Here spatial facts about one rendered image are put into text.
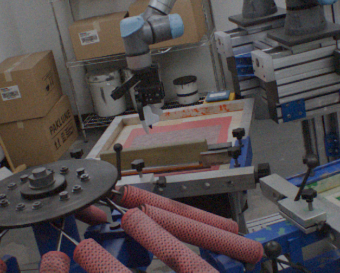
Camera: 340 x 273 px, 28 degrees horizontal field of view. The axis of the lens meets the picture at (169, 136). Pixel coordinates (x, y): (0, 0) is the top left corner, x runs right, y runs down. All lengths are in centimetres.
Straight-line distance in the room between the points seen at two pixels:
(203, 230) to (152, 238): 17
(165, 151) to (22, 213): 97
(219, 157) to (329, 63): 59
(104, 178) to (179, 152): 86
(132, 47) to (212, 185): 49
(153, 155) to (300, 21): 71
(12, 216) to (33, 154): 428
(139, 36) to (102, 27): 347
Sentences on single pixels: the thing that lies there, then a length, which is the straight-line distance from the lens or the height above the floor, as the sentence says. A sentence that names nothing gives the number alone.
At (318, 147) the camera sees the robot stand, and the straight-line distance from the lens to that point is 285.
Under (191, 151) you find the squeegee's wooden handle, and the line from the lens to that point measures 217.
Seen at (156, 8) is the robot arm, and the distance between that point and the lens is 222.
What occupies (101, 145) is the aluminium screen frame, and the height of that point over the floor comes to 99.
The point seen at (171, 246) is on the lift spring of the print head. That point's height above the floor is 120.
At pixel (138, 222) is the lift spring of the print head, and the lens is 128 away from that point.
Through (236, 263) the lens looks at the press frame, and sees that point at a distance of 148.
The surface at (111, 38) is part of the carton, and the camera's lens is 555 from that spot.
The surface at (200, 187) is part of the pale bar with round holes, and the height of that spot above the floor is 102.
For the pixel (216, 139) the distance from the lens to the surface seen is 245.
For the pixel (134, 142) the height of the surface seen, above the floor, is 96.
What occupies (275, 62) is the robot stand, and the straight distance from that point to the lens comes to 242.
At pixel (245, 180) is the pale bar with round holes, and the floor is 102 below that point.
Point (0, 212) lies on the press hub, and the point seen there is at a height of 131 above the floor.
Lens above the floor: 179
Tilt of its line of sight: 19 degrees down
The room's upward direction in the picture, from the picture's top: 12 degrees counter-clockwise
